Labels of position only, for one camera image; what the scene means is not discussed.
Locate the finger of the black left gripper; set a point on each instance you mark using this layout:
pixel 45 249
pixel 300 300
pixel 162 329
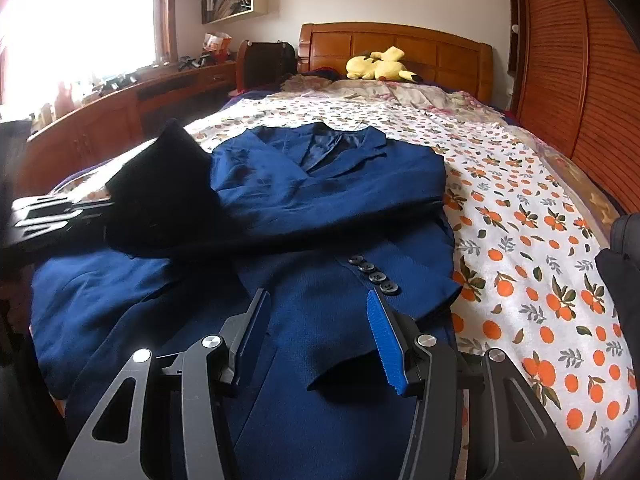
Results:
pixel 60 202

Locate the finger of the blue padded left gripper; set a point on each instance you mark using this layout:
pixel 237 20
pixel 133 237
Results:
pixel 29 224

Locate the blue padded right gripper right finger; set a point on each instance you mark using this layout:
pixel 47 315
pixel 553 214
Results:
pixel 481 403

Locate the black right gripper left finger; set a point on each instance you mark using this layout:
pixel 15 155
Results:
pixel 163 417

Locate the navy blue suit jacket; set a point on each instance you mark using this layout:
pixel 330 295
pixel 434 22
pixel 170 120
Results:
pixel 308 214

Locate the folded dark grey clothes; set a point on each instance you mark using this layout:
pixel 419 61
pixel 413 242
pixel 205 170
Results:
pixel 619 268

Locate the wooden desk cabinet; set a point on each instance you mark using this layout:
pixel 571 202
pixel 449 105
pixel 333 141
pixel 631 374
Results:
pixel 122 120

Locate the bright window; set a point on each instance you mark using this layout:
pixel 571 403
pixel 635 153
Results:
pixel 49 44

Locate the orange print bed sheet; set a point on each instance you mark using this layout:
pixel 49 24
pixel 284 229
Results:
pixel 524 258

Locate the orange bag on desk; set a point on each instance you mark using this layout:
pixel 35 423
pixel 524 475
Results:
pixel 216 46

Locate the dark chair by bed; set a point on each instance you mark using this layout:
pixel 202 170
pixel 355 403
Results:
pixel 259 64

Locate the yellow Pikachu plush toy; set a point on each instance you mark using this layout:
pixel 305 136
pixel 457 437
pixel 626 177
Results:
pixel 385 66

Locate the wooden louvered wardrobe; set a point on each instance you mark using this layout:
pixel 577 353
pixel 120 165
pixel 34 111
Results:
pixel 577 89

